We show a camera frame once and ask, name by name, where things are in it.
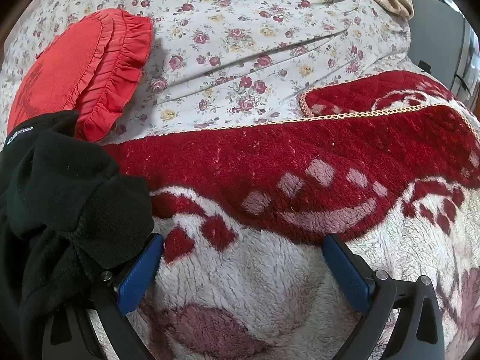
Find red and white fleece blanket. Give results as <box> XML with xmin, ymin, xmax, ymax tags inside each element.
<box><xmin>101</xmin><ymin>70</ymin><xmax>480</xmax><ymax>360</ymax></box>

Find grey cabinet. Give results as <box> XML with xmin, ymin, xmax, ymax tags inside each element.
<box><xmin>407</xmin><ymin>0</ymin><xmax>480</xmax><ymax>113</ymax></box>

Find floral bedsheet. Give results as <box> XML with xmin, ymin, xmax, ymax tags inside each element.
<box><xmin>0</xmin><ymin>0</ymin><xmax>424</xmax><ymax>147</ymax></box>

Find red heart-shaped ruffled pillow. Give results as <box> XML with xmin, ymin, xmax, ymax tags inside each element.
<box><xmin>7</xmin><ymin>7</ymin><xmax>154</xmax><ymax>142</ymax></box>

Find black pants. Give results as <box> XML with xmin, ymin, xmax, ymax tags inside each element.
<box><xmin>0</xmin><ymin>110</ymin><xmax>155</xmax><ymax>360</ymax></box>

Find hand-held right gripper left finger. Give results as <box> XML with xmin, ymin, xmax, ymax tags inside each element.
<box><xmin>43</xmin><ymin>232</ymin><xmax>166</xmax><ymax>360</ymax></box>

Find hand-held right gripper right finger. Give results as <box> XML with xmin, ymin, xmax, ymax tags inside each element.
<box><xmin>322</xmin><ymin>232</ymin><xmax>445</xmax><ymax>360</ymax></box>

